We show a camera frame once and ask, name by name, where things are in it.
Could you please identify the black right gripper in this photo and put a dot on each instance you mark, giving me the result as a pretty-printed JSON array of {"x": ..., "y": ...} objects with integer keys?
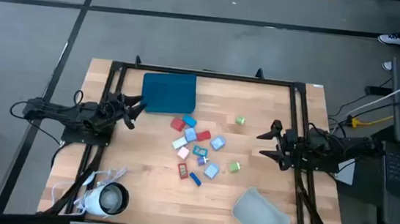
[{"x": 293, "y": 150}]

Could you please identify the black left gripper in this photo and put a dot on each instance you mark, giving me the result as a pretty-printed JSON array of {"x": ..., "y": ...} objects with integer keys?
[{"x": 111, "y": 112}]

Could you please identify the red charger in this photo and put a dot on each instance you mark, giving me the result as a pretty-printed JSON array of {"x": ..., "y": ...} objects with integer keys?
[
  {"x": 177, "y": 124},
  {"x": 203, "y": 135}
]

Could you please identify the white and green charger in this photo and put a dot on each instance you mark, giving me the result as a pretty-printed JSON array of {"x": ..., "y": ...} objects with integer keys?
[{"x": 179, "y": 142}]

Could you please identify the pale pink charger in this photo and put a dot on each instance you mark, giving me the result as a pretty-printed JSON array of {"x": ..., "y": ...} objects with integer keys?
[{"x": 183, "y": 152}]

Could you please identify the red digital clock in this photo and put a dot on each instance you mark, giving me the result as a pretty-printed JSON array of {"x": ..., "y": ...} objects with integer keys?
[{"x": 182, "y": 170}]

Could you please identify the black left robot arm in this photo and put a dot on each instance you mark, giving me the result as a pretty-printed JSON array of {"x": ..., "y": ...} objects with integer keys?
[{"x": 67, "y": 114}]

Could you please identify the blue plastic bin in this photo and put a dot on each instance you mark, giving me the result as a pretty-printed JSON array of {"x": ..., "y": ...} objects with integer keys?
[{"x": 168, "y": 92}]

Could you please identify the small green charger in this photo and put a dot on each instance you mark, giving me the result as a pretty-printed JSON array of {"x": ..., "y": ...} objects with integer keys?
[
  {"x": 240, "y": 120},
  {"x": 234, "y": 167}
]

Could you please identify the light blue multiport charger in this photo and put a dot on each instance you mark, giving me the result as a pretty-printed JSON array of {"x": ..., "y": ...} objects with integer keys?
[{"x": 211, "y": 171}]

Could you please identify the white plastic bin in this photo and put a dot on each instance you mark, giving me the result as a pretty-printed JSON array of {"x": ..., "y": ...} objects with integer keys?
[{"x": 259, "y": 217}]

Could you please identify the small purple charger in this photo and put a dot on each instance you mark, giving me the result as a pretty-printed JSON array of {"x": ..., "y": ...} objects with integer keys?
[{"x": 202, "y": 160}]

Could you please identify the white cylinder device black rim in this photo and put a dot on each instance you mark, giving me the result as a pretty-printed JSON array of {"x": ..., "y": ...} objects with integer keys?
[{"x": 94, "y": 201}]

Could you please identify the black power strip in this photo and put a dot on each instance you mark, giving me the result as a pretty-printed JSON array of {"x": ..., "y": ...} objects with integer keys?
[{"x": 378, "y": 90}]

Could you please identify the black aluminium table frame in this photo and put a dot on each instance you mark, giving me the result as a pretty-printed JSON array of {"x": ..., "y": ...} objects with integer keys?
[{"x": 207, "y": 74}]

